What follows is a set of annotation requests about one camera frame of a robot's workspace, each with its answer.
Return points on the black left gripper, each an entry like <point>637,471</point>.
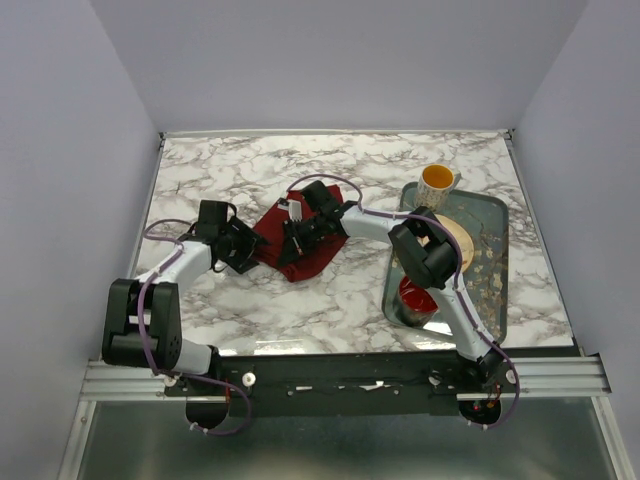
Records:
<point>250,241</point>

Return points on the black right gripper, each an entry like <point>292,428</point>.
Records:
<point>293,247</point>

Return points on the dark red cloth napkin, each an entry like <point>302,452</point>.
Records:
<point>270,227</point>

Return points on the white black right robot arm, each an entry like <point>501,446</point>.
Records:
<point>430,257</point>

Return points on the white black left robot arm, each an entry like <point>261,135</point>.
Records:
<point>143,326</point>

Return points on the red and black cup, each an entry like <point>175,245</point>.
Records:
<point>415,306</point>

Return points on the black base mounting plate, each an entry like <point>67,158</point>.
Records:
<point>351,404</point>

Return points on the white floral mug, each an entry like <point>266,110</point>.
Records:
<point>434,185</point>

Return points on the beige bird pattern plate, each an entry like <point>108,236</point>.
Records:
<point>463,239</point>

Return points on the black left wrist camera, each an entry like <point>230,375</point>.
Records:
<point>213,217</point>

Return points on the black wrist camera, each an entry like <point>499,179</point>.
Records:
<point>301,204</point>
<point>213,217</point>

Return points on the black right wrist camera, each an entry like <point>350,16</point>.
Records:
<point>301,204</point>

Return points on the aluminium frame rail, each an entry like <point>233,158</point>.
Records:
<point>284,377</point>

